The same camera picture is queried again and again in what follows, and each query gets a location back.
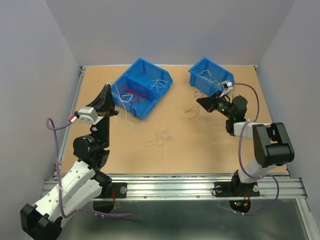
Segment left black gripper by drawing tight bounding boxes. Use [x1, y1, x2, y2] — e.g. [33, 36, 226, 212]
[88, 84, 121, 148]

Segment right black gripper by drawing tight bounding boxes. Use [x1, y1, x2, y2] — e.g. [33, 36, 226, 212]
[196, 90, 234, 119]

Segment white wire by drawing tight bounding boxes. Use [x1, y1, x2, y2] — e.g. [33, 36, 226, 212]
[151, 78, 170, 94]
[106, 79, 137, 131]

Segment red wire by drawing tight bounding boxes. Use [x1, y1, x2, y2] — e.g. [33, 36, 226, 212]
[116, 84, 151, 105]

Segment wire bundle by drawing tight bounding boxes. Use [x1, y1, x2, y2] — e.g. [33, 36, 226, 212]
[146, 128, 175, 148]

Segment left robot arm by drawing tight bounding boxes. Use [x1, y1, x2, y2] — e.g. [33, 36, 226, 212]
[20, 84, 119, 240]

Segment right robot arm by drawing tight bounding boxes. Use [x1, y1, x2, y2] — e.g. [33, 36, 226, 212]
[196, 91, 295, 195]

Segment small blue bin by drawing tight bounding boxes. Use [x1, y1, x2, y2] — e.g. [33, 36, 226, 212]
[188, 57, 235, 96]

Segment large divided blue bin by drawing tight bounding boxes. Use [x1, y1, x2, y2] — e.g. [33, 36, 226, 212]
[111, 58, 173, 120]

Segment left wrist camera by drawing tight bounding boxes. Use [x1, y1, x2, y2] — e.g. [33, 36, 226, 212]
[68, 106, 98, 125]

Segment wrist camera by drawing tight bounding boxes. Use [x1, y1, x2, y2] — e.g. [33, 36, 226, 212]
[68, 106, 98, 125]
[220, 80, 233, 97]

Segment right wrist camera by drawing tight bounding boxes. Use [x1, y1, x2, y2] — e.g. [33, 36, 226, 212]
[220, 80, 233, 97]

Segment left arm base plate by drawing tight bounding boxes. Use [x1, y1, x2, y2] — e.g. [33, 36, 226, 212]
[96, 182, 128, 200]

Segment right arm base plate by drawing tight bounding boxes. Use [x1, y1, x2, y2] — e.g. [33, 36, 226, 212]
[211, 181, 260, 198]

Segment aluminium frame rail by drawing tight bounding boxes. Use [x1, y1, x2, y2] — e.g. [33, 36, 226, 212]
[59, 65, 308, 202]

